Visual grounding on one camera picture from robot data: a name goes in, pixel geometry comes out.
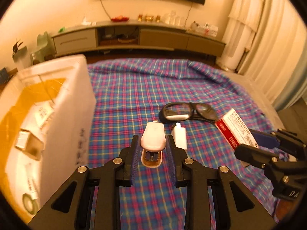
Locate red white card box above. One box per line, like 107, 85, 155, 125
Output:
215, 108, 259, 150

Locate black frame glasses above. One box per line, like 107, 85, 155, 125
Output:
159, 102, 218, 124

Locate white stapler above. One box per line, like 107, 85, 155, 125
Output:
140, 121, 166, 168

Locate green tape roll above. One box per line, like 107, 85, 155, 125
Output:
22, 194, 39, 215

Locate square gold tin box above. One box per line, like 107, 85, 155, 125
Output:
15, 129, 44, 161

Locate small white bottle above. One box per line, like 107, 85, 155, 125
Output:
171, 122, 187, 151

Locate white air purifier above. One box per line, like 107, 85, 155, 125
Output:
215, 44, 246, 72

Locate white foam box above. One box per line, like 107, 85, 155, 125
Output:
1, 55, 96, 223

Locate white tea box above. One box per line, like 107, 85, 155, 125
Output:
33, 101, 54, 128

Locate white curtain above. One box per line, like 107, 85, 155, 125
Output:
222, 0, 306, 111

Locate blue plaid cloth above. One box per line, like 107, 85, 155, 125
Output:
88, 59, 278, 229

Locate green plastic stool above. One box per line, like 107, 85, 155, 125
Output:
30, 32, 55, 65

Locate long grey tv cabinet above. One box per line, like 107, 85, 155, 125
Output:
51, 20, 225, 57

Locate red fruit plate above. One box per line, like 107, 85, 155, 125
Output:
111, 16, 130, 22

